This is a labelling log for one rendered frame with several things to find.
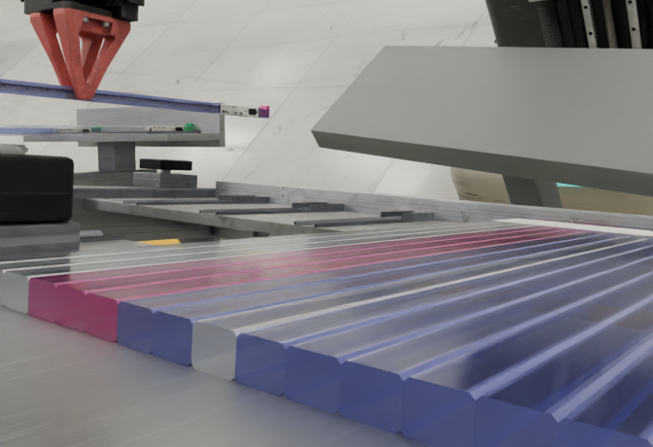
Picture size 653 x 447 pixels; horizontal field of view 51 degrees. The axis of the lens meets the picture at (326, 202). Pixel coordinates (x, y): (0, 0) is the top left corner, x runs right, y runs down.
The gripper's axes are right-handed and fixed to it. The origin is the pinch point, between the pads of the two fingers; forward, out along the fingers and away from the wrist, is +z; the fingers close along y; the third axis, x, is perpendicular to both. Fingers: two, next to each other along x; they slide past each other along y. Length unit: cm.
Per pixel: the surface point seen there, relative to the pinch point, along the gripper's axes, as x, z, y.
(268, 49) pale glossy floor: 180, -39, -142
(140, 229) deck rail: 13.4, 14.2, -7.6
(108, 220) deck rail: 9.0, 12.9, -7.6
